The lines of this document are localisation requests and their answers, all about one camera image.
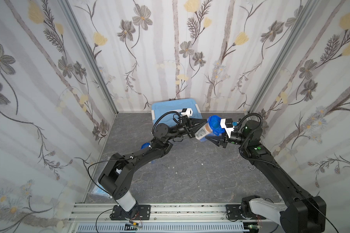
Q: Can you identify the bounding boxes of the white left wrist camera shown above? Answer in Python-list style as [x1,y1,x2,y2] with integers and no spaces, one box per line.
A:
[180,108,193,117]

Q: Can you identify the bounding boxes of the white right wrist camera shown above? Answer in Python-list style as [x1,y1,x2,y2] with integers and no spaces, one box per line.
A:
[220,118,236,138]

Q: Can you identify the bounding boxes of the white slotted cable duct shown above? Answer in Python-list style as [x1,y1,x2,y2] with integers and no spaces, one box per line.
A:
[75,222,249,233]

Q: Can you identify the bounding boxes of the blue lidded clear jar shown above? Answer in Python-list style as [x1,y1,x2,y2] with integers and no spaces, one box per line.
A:
[197,115,225,142]
[141,142,155,165]

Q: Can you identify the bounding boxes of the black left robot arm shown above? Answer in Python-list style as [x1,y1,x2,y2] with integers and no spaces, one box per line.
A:
[98,111,207,218]

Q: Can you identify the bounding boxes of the blue lidded white storage box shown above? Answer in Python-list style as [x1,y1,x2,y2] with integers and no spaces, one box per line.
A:
[151,99,203,127]

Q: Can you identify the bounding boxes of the bagged blue face masks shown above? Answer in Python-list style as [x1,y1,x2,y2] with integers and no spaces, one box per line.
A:
[91,182,112,199]

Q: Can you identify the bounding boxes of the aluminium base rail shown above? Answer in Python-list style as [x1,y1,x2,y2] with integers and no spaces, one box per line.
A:
[67,203,283,233]

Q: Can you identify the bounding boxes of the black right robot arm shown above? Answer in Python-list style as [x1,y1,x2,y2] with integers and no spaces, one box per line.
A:
[205,113,326,233]

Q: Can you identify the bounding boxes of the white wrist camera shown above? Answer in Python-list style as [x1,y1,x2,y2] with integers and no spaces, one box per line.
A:
[220,118,236,138]
[180,108,193,117]

